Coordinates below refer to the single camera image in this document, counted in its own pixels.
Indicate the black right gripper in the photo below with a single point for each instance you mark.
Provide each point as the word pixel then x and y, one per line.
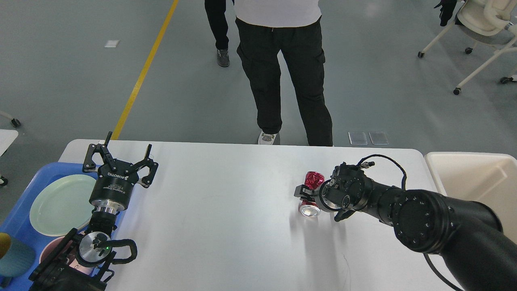
pixel 303 192

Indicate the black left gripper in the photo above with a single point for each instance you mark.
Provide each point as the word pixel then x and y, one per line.
pixel 114 188

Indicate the crushed red can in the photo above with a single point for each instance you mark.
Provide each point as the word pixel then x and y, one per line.
pixel 309 209

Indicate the mint green plate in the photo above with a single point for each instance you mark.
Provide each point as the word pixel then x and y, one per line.
pixel 63 205

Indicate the pink HOME mug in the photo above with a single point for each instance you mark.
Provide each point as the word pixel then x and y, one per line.
pixel 49 248

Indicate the teal mug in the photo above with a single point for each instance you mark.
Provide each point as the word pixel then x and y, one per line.
pixel 15 256

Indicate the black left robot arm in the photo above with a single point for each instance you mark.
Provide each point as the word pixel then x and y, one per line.
pixel 81 262

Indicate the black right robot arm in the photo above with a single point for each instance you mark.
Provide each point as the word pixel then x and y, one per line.
pixel 462 241

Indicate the clear floor plate left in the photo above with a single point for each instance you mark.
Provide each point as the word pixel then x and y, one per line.
pixel 358 138

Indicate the clear floor plate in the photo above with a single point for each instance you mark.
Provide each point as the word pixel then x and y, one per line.
pixel 358 138
pixel 378 138

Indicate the clear floor plate right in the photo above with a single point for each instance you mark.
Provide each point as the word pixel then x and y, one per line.
pixel 378 138

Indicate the blue plastic tray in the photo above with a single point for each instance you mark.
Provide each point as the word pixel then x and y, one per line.
pixel 18 223

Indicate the chair caster at left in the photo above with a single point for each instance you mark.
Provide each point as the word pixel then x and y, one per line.
pixel 14 121

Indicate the white side table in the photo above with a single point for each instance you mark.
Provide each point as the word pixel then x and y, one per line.
pixel 7 137

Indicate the beige plastic bin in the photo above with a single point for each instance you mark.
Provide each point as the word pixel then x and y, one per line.
pixel 488 178

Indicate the person in dark sneakers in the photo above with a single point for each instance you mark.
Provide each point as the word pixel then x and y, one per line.
pixel 215 11

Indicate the black garment on chair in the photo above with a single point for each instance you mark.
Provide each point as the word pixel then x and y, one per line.
pixel 447 8

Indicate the white office chair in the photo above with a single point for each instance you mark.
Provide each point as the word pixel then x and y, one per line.
pixel 488 22

